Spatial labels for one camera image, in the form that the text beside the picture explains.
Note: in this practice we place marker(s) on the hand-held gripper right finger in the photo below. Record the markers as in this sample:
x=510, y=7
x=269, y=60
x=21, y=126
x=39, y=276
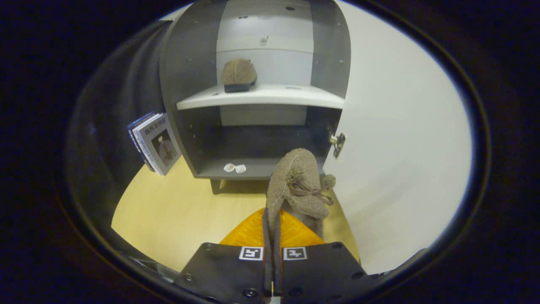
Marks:
x=325, y=270

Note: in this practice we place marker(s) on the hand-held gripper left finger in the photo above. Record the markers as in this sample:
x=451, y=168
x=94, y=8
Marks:
x=223, y=270

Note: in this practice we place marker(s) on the brown fuzzy shoe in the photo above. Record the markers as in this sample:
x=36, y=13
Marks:
x=295, y=169
x=238, y=74

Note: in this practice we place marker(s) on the white shoe cabinet door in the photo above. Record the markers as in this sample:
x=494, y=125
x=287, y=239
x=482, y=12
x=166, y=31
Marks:
x=400, y=147

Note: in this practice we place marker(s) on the grey shoe cabinet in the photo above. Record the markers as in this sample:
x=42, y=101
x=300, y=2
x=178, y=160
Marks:
x=177, y=63

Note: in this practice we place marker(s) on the metal door hinge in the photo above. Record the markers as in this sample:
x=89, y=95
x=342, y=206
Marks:
x=338, y=141

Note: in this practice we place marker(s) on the grey portrait cover book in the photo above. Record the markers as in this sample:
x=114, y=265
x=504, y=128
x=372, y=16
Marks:
x=162, y=145

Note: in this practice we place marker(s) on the white blue spine book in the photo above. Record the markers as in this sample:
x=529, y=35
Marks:
x=138, y=135

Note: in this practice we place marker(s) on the dark blue cover book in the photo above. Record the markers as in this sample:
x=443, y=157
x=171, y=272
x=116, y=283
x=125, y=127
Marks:
x=131, y=128

